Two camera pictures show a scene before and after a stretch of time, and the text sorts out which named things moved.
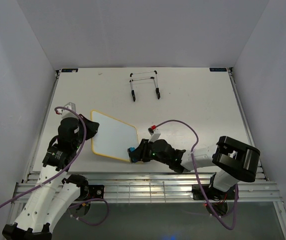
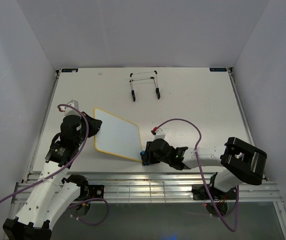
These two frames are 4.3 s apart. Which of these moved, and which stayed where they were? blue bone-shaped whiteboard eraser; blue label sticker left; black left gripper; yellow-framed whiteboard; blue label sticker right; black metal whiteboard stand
Moved: blue bone-shaped whiteboard eraser; yellow-framed whiteboard
Stayed: black left gripper; black metal whiteboard stand; blue label sticker left; blue label sticker right
